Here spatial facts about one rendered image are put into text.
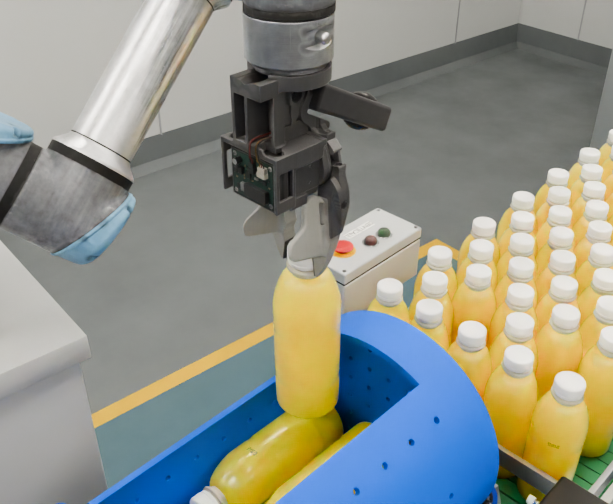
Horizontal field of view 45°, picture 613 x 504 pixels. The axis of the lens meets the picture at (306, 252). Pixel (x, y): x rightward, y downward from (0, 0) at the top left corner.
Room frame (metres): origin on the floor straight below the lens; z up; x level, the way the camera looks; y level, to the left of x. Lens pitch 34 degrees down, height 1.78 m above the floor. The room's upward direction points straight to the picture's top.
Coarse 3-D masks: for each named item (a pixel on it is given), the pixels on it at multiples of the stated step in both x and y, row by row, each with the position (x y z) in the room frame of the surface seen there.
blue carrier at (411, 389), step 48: (384, 336) 0.65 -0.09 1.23; (384, 384) 0.68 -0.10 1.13; (432, 384) 0.59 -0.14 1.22; (192, 432) 0.61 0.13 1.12; (240, 432) 0.65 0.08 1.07; (384, 432) 0.52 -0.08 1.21; (432, 432) 0.54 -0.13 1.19; (480, 432) 0.57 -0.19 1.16; (144, 480) 0.56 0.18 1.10; (192, 480) 0.59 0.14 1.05; (336, 480) 0.47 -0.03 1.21; (384, 480) 0.48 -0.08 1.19; (432, 480) 0.50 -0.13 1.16; (480, 480) 0.54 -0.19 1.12
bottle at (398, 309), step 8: (376, 296) 0.91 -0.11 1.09; (376, 304) 0.91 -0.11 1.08; (384, 304) 0.89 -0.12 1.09; (392, 304) 0.89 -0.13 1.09; (400, 304) 0.90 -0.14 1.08; (384, 312) 0.89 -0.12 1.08; (392, 312) 0.89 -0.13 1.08; (400, 312) 0.89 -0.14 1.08; (408, 312) 0.91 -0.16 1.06; (408, 320) 0.90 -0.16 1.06
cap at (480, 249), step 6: (474, 240) 1.04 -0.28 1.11; (480, 240) 1.04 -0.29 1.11; (486, 240) 1.04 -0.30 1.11; (474, 246) 1.02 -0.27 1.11; (480, 246) 1.02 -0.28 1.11; (486, 246) 1.02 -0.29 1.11; (492, 246) 1.02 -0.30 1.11; (474, 252) 1.01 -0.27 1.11; (480, 252) 1.00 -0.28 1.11; (486, 252) 1.00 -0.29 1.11; (492, 252) 1.01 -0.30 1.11; (474, 258) 1.01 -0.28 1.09; (480, 258) 1.00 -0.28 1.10; (486, 258) 1.01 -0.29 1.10
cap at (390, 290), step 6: (378, 282) 0.92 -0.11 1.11; (384, 282) 0.92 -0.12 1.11; (390, 282) 0.92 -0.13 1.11; (396, 282) 0.92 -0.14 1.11; (378, 288) 0.91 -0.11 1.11; (384, 288) 0.90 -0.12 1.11; (390, 288) 0.90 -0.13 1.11; (396, 288) 0.90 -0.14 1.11; (402, 288) 0.91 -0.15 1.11; (378, 294) 0.90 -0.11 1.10; (384, 294) 0.90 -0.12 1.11; (390, 294) 0.89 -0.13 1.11; (396, 294) 0.89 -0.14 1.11; (384, 300) 0.90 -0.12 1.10; (390, 300) 0.89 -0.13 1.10; (396, 300) 0.90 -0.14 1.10
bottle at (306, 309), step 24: (288, 264) 0.62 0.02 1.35; (288, 288) 0.60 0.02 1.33; (312, 288) 0.60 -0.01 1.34; (336, 288) 0.62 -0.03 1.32; (288, 312) 0.59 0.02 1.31; (312, 312) 0.59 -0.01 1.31; (336, 312) 0.60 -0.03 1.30; (288, 336) 0.59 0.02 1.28; (312, 336) 0.59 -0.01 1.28; (336, 336) 0.61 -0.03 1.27; (288, 360) 0.59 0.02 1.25; (312, 360) 0.59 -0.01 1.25; (336, 360) 0.61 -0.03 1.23; (288, 384) 0.60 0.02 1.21; (312, 384) 0.59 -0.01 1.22; (336, 384) 0.61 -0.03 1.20; (288, 408) 0.60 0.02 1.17; (312, 408) 0.59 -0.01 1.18
